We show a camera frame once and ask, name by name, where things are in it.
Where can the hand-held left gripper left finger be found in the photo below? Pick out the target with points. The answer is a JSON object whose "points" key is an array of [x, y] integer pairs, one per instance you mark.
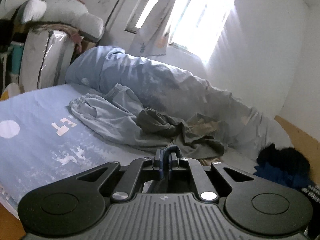
{"points": [[161, 166]]}

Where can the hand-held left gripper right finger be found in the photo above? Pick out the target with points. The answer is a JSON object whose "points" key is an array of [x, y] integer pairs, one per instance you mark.
{"points": [[172, 166]]}

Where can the beige garment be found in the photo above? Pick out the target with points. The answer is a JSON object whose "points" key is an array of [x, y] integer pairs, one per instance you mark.
{"points": [[212, 160]]}

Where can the olive green garment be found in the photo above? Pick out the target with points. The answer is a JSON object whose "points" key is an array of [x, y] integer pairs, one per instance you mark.
{"points": [[160, 122]]}

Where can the pale grey garment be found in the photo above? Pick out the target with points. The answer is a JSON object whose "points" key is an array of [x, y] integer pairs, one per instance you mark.
{"points": [[193, 118]]}

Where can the light blue-grey pants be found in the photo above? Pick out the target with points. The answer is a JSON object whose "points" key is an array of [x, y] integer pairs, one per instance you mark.
{"points": [[107, 120]]}

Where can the light blue duvet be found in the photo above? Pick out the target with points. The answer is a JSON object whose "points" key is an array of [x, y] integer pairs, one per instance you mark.
{"points": [[155, 80]]}

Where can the black garment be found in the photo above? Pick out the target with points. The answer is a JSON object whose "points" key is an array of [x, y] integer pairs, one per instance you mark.
{"points": [[287, 160]]}

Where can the white printed curtain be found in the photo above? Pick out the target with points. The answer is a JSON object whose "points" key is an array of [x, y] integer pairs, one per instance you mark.
{"points": [[155, 35]]}

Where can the wooden headboard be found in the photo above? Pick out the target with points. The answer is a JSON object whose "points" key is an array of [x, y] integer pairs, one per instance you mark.
{"points": [[300, 135]]}

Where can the dark cloth with white print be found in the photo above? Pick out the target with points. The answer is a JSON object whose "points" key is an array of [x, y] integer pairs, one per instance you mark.
{"points": [[312, 192]]}

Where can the pink cloth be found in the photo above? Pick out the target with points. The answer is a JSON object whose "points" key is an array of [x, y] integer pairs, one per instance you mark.
{"points": [[77, 40]]}

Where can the plastic-wrapped white mattress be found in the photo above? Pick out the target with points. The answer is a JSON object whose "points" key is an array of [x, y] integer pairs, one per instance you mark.
{"points": [[32, 55]]}

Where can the brown folded blanket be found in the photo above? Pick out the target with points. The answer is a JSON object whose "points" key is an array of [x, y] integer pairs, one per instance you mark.
{"points": [[60, 27]]}

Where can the teal container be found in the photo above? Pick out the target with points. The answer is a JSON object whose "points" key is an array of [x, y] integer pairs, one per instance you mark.
{"points": [[17, 60]]}

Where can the white plush toy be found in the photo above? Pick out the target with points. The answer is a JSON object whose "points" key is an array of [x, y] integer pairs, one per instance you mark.
{"points": [[65, 10]]}

